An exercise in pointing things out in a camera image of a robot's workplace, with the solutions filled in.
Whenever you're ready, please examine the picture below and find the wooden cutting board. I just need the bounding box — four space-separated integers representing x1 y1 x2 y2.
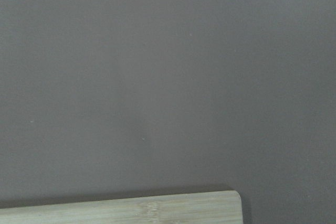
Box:
1 190 244 223

